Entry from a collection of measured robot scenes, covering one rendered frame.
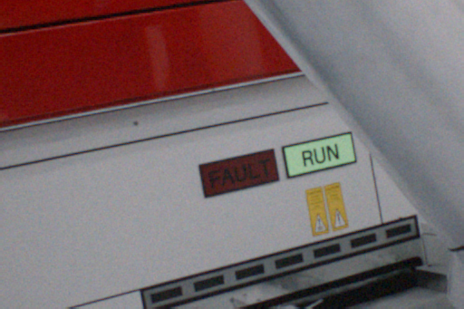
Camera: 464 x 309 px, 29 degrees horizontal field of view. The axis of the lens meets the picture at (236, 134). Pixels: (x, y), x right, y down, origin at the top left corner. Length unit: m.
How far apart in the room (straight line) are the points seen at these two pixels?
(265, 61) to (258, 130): 0.11
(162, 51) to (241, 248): 0.30
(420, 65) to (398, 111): 0.02
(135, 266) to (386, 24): 0.88
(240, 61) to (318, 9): 0.83
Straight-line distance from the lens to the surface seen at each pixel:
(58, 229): 1.19
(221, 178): 1.25
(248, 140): 1.27
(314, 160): 1.31
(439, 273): 1.31
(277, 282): 1.28
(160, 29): 1.18
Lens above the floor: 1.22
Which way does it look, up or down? 3 degrees down
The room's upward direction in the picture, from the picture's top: 11 degrees counter-clockwise
